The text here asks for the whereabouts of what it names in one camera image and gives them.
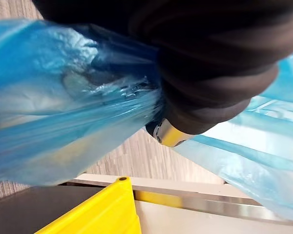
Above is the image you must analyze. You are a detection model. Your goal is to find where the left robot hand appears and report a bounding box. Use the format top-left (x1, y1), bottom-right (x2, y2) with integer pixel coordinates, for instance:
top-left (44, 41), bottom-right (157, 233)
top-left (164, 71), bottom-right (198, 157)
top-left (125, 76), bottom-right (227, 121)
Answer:
top-left (31, 0), bottom-right (293, 148)

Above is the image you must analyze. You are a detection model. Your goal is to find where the blue plastic rubbish bag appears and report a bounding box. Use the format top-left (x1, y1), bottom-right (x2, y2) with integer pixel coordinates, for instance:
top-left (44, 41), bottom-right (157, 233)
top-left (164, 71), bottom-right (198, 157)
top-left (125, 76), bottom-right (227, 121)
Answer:
top-left (0, 19), bottom-right (293, 221)

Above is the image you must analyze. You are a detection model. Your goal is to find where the yellow trash can lid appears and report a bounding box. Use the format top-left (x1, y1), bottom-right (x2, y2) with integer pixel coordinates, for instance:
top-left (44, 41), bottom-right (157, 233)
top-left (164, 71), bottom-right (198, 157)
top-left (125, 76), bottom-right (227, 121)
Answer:
top-left (34, 176), bottom-right (143, 234)

